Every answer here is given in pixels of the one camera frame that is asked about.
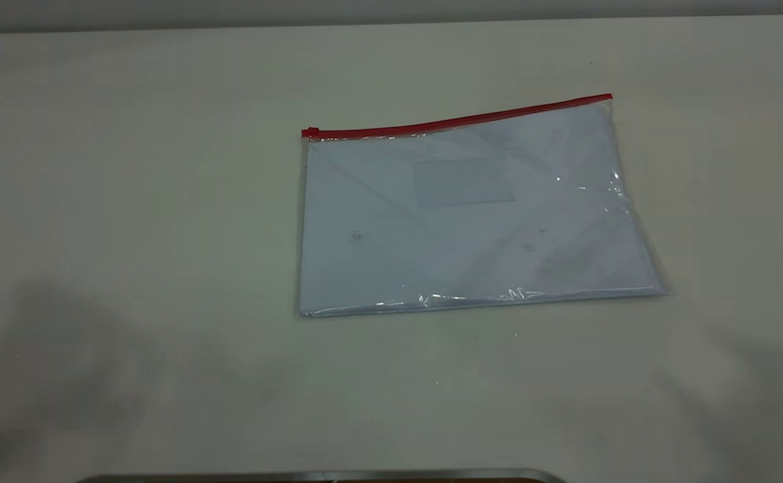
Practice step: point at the transparent zip bag red zipper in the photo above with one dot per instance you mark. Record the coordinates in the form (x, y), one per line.
(465, 235)

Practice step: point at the red zipper slider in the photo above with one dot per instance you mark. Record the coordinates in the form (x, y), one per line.
(310, 132)

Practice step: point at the silver metal edge strip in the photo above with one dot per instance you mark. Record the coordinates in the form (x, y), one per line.
(364, 475)

